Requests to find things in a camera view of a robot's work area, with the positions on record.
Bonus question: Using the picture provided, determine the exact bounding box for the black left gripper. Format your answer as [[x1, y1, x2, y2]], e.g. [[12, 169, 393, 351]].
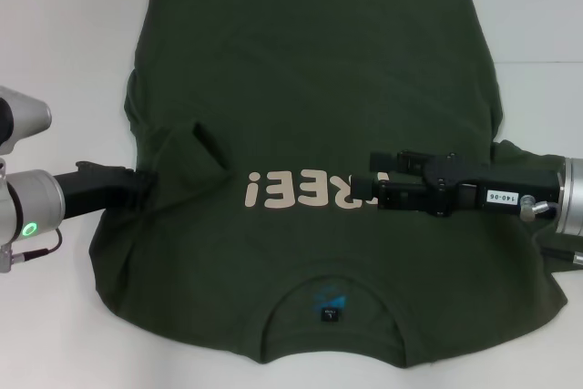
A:
[[57, 160, 159, 220]]

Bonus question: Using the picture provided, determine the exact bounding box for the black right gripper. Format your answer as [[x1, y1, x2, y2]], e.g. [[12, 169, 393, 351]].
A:
[[353, 149, 559, 218]]

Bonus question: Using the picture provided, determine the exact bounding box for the dark green FREE t-shirt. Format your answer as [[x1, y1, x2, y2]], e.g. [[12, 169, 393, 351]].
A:
[[88, 0, 570, 356]]

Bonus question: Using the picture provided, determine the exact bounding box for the left arm cable with plug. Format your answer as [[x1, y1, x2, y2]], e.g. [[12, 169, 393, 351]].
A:
[[8, 227, 64, 268]]

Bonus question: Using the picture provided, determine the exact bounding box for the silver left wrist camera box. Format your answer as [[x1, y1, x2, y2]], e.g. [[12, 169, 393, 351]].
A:
[[0, 86, 53, 157]]

